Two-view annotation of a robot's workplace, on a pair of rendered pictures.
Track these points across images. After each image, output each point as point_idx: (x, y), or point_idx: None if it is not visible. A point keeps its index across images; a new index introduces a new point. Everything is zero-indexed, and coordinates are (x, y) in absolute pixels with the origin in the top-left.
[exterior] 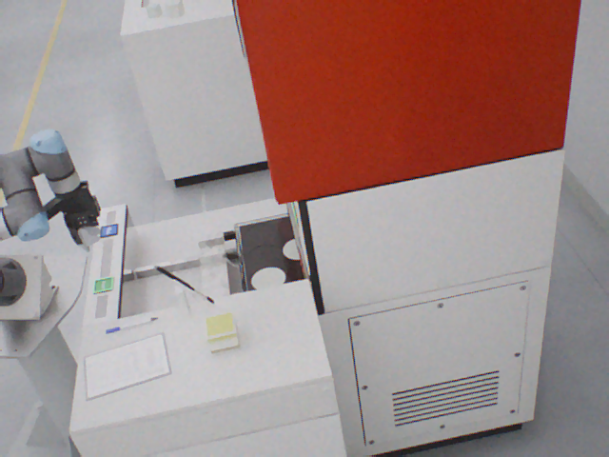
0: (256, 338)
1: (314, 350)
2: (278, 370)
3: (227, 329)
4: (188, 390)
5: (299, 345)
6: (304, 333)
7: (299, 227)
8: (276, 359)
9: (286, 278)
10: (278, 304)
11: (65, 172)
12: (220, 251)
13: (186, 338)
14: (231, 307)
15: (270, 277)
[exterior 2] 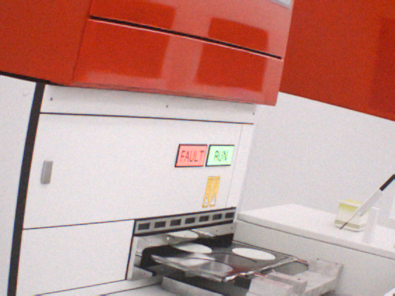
0: (324, 221)
1: (289, 207)
2: (325, 214)
3: (352, 199)
4: (393, 231)
5: (296, 211)
6: (285, 210)
7: (233, 159)
8: (320, 215)
9: (236, 247)
10: (284, 218)
11: None
12: (278, 273)
13: (377, 238)
14: (325, 230)
15: (250, 253)
